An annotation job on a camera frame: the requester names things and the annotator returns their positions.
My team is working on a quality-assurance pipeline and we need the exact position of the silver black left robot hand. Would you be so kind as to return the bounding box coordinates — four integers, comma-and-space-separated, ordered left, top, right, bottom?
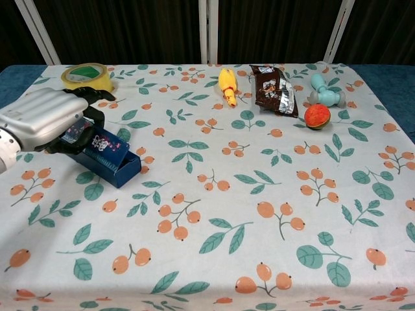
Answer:
0, 86, 117, 155

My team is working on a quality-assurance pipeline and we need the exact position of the floral print tablecloth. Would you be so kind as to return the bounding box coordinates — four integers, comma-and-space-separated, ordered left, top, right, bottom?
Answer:
0, 62, 415, 311

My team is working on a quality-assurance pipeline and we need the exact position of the teal plastic toy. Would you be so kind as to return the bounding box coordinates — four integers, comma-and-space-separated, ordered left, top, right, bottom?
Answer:
309, 73, 346, 108

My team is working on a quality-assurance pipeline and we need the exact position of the black curtain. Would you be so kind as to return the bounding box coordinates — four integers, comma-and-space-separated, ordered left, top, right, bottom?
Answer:
0, 0, 415, 69

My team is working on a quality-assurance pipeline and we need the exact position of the white frame post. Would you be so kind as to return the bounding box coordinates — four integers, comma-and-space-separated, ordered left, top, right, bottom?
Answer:
322, 0, 348, 64
14, 0, 62, 66
198, 0, 219, 65

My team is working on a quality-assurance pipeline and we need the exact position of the brown snack bag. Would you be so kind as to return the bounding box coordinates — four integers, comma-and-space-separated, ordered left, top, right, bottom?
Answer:
248, 63, 300, 119

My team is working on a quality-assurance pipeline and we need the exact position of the yellow clear tape roll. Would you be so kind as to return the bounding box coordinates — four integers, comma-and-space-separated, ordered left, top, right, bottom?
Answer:
60, 62, 115, 93

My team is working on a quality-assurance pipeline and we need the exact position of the yellow rubber chicken toy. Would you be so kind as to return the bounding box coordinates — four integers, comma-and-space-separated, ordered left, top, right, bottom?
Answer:
217, 67, 239, 108

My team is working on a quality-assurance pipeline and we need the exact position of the blue glasses case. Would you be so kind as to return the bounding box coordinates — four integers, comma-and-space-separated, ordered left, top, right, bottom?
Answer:
57, 117, 142, 189

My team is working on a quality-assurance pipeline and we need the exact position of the orange red ball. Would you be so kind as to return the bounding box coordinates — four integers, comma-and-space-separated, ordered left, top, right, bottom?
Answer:
303, 103, 332, 131

